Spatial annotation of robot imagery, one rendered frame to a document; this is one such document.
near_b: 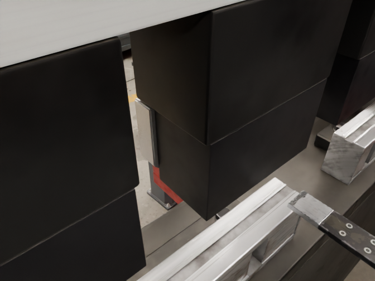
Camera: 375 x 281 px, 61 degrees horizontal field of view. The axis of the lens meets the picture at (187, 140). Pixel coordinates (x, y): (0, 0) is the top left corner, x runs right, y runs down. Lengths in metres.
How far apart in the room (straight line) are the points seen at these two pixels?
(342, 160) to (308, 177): 0.07
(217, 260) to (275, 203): 0.13
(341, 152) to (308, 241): 0.18
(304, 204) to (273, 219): 0.05
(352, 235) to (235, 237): 0.14
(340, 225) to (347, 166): 0.25
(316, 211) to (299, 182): 0.23
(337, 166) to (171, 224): 0.34
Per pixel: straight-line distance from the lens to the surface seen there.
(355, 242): 0.43
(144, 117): 0.26
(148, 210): 1.72
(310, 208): 0.45
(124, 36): 3.17
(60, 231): 0.17
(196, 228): 0.52
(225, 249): 0.43
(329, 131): 0.77
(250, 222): 0.46
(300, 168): 0.69
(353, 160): 0.66
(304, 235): 0.58
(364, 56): 0.37
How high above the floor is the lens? 1.33
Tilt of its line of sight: 39 degrees down
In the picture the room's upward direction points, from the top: straight up
